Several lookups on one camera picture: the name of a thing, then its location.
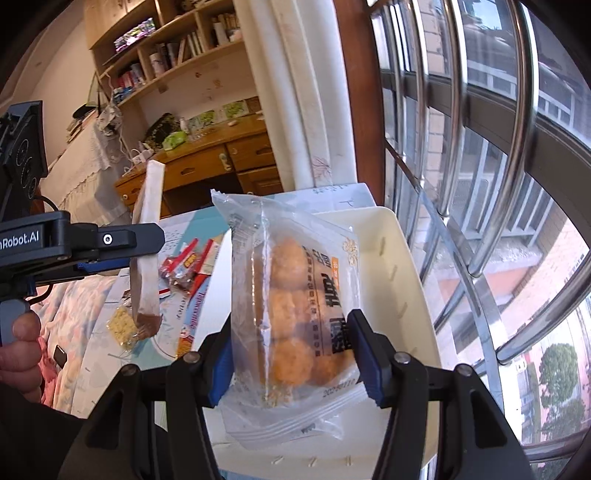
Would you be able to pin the white packet with red print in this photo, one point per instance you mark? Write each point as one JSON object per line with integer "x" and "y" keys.
{"x": 198, "y": 314}

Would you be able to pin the beige cracker packet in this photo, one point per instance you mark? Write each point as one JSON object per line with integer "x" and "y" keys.
{"x": 207, "y": 258}

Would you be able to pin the white curtain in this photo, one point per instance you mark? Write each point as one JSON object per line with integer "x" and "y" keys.
{"x": 286, "y": 92}

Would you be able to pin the white power strip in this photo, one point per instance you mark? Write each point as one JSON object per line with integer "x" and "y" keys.
{"x": 141, "y": 157}

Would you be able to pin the floral blanket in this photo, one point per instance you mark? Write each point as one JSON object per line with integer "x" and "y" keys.
{"x": 74, "y": 314}

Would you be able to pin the wooden desk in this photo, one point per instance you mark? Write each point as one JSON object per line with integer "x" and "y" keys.
{"x": 194, "y": 170}

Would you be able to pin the brown and white snack packet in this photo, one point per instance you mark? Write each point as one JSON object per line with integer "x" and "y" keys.
{"x": 147, "y": 198}

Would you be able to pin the row of books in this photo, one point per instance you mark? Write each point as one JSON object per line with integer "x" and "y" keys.
{"x": 178, "y": 50}

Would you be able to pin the small black device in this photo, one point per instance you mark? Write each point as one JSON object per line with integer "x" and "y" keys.
{"x": 60, "y": 356}

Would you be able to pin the dark patterned bag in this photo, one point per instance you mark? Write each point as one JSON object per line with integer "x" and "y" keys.
{"x": 161, "y": 129}

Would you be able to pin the steel window guard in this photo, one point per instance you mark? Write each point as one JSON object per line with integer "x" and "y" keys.
{"x": 530, "y": 83}

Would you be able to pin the brown wooden window frame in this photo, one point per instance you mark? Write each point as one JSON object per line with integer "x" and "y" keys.
{"x": 355, "y": 92}

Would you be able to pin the clear packet of orange balls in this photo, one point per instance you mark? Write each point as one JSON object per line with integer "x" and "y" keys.
{"x": 286, "y": 295}

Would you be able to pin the wooden bookshelf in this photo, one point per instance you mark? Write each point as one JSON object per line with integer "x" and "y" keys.
{"x": 180, "y": 69}

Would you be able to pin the white plastic bin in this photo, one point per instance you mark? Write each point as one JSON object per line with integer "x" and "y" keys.
{"x": 397, "y": 286}

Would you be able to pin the white lace bed cover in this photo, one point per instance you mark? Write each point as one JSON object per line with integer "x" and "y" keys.
{"x": 83, "y": 166}

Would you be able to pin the person's left hand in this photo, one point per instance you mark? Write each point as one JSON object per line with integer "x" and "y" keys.
{"x": 21, "y": 332}

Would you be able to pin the white drawer lock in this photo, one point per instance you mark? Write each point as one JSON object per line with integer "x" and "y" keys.
{"x": 225, "y": 161}

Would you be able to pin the clear nut bar packet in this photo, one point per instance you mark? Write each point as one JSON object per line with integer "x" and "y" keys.
{"x": 180, "y": 279}

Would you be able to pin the printed tablecloth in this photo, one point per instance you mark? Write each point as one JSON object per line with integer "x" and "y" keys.
{"x": 323, "y": 194}

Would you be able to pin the person's left forearm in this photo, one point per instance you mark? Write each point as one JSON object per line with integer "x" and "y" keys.
{"x": 27, "y": 438}

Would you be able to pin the glass window with dark frame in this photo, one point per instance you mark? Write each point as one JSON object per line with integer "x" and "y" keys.
{"x": 489, "y": 105}

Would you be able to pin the yellow cracker packet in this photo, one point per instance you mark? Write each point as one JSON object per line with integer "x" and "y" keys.
{"x": 122, "y": 325}

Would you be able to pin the small white bottle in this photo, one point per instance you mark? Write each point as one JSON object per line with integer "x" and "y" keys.
{"x": 185, "y": 127}

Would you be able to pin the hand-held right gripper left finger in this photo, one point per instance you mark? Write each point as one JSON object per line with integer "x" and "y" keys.
{"x": 221, "y": 369}

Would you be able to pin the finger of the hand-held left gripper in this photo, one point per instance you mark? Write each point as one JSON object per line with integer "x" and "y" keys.
{"x": 138, "y": 237}
{"x": 92, "y": 266}

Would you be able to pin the colourful printed box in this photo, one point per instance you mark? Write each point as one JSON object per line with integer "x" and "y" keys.
{"x": 134, "y": 34}

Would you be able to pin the green print mat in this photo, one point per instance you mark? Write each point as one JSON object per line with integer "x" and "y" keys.
{"x": 205, "y": 120}
{"x": 236, "y": 108}

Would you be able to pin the slim red white packet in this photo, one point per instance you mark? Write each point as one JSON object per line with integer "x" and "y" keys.
{"x": 189, "y": 258}

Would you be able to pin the green tissue pack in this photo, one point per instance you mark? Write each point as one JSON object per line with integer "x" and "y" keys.
{"x": 175, "y": 141}

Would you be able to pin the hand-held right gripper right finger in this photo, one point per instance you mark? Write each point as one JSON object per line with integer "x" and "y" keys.
{"x": 364, "y": 355}

